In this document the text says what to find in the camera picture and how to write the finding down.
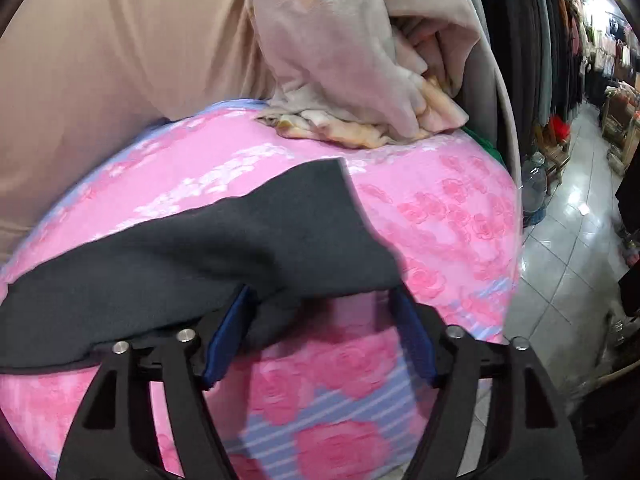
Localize dark hanging clothes rack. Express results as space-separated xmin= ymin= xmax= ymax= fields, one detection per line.
xmin=480 ymin=0 xmax=584 ymax=153

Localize clear water jug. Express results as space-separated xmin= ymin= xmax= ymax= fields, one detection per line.
xmin=521 ymin=152 xmax=548 ymax=228

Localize beige headboard cover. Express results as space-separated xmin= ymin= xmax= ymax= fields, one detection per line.
xmin=1 ymin=0 xmax=273 ymax=259

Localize pink rose bed sheet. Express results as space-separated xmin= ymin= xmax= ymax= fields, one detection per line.
xmin=1 ymin=102 xmax=521 ymax=479

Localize pale floral blanket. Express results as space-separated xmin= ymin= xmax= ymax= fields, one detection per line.
xmin=246 ymin=0 xmax=522 ymax=172

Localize dark grey pants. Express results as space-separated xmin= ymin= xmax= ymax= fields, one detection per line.
xmin=1 ymin=159 xmax=401 ymax=374

